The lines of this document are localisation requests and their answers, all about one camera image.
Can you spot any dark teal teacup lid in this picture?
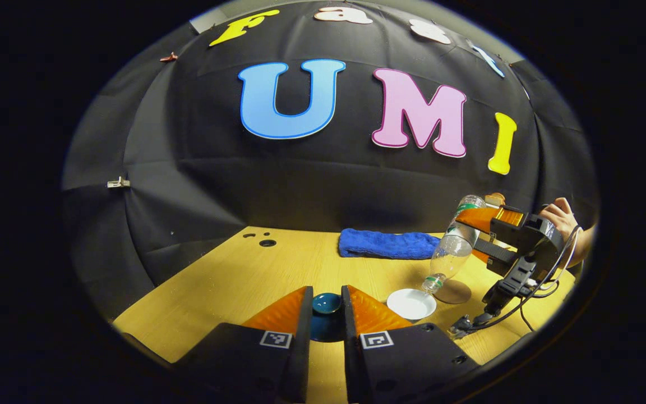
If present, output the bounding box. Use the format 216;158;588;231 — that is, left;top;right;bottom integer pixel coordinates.
311;292;344;343

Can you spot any black backdrop cloth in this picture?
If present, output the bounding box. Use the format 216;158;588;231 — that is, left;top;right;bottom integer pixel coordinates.
62;0;598;320

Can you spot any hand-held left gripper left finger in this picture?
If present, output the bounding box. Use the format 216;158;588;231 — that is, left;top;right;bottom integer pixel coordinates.
174;286;314;404

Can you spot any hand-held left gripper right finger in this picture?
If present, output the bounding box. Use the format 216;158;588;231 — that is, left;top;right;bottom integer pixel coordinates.
341;285;481;404

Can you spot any blue towel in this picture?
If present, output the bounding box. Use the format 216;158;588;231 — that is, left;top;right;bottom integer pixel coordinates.
338;228;441;260

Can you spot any black cable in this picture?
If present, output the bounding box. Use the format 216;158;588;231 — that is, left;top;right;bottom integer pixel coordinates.
449;281;560;340

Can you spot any round brown coaster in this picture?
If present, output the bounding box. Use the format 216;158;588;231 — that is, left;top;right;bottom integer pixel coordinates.
434;279;472;305

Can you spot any clear plastic water bottle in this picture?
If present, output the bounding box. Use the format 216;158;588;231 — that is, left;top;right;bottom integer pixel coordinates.
421;195;487;294

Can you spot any white cable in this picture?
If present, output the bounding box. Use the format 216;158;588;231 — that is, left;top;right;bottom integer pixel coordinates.
542;226;582;292

